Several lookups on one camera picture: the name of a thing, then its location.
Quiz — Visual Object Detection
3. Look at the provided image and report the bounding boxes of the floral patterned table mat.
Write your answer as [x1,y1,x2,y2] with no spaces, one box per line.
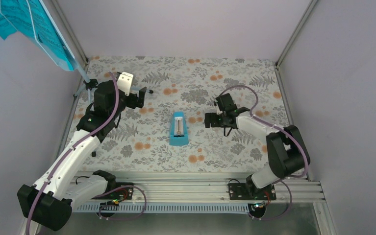
[67,55,296,173]

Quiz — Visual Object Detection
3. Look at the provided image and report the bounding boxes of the blue metronome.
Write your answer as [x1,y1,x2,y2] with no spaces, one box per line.
[169,111,189,146]

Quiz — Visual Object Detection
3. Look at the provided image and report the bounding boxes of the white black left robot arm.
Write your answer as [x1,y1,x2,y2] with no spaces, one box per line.
[17,78,149,235]

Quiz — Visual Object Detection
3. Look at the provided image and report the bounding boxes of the light blue music stand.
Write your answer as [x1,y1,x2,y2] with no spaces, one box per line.
[69,72,154,151]

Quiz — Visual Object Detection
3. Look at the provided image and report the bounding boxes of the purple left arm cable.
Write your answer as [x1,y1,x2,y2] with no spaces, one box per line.
[25,71,121,235]

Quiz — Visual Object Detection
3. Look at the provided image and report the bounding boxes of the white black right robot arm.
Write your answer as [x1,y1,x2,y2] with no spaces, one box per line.
[204,94,310,199]

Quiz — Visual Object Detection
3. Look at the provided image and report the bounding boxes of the blue sheet music pages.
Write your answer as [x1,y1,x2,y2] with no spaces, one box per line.
[0,0,77,71]

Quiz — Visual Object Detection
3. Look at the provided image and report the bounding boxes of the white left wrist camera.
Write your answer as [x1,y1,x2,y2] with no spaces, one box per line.
[116,72,134,96]

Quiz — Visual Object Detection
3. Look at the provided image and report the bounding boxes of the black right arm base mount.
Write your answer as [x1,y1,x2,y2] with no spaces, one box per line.
[228,182,276,201]

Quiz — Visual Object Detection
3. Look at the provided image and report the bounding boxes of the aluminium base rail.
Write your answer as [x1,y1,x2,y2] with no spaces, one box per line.
[19,171,338,235]

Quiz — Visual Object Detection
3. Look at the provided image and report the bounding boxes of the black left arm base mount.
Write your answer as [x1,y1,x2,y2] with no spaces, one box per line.
[91,182,134,201]

